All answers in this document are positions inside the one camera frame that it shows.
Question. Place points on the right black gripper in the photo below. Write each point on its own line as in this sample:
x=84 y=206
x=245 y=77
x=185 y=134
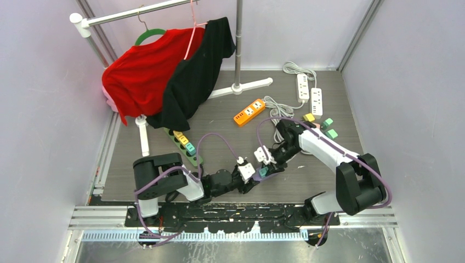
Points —
x=277 y=167

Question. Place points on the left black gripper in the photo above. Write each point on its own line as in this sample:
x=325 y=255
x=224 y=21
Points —
x=244 y=187

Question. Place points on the teal plug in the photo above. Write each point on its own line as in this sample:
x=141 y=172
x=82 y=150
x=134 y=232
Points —
x=263 y=172
x=190 y=149

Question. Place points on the dark green power strip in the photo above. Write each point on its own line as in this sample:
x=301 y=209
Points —
x=194 y=160

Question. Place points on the orange power strip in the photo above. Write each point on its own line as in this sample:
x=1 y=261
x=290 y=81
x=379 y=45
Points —
x=259 y=105

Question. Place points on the green plug adapter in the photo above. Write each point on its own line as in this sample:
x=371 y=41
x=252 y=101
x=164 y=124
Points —
x=326 y=123
x=331 y=134

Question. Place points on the long white power strip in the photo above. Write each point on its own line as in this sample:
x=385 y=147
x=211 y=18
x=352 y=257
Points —
x=315 y=102

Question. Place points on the short white power strip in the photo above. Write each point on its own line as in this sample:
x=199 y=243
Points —
x=303 y=91

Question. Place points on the purple power strip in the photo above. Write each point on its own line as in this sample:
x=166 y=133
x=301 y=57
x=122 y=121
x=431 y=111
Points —
x=268 y=167

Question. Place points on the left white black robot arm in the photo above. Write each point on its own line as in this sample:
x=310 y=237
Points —
x=160 y=175

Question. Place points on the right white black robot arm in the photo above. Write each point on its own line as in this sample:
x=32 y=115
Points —
x=358 y=182

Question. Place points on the black t-shirt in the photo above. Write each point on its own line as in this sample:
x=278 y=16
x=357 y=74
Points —
x=194 y=79

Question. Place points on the red t-shirt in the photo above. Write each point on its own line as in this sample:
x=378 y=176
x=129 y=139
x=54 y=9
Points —
x=136 y=81

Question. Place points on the pink clothes hanger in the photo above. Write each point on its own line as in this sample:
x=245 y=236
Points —
x=194 y=27

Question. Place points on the green clothes hanger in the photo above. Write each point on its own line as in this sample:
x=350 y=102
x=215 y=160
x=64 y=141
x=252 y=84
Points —
x=148 y=32

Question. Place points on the white metal clothes rack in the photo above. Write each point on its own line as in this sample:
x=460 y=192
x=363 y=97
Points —
x=83 y=26

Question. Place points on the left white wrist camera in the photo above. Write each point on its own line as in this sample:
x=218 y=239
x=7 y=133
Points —
x=246 y=171

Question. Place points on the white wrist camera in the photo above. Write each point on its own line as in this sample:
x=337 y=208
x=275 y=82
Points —
x=246 y=171
x=263 y=155

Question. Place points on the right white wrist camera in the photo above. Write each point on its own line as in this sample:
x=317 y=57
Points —
x=263 y=155

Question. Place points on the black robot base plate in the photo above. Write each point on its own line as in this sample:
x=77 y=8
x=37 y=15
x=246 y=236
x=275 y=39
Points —
x=229 y=218

